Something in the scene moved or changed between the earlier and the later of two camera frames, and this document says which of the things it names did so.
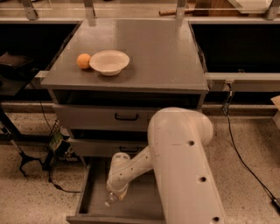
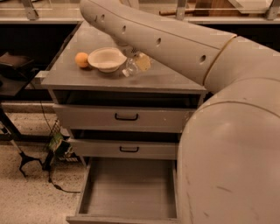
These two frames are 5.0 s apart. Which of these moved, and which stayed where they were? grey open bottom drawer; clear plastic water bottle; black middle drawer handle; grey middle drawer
Moved: clear plastic water bottle
Stayed: black middle drawer handle; grey middle drawer; grey open bottom drawer
